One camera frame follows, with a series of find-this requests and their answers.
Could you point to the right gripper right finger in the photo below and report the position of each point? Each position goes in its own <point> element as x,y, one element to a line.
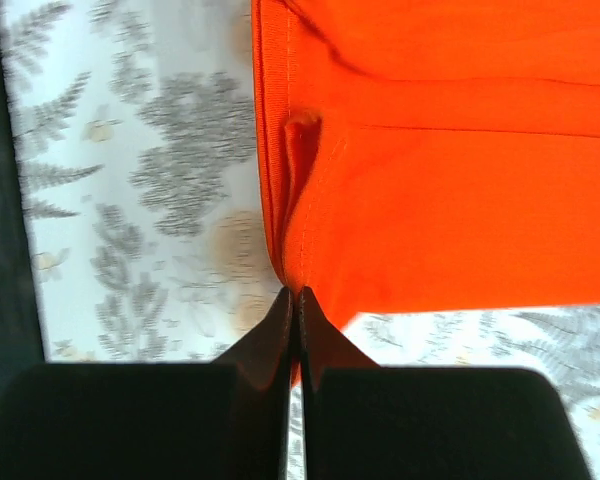
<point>365,421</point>

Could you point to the floral patterned table mat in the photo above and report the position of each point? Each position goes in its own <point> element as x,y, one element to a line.
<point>135,140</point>

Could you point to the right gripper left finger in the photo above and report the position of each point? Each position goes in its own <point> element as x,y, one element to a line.
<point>225,419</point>

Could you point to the orange t shirt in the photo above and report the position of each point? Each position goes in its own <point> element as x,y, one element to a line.
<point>421,156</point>

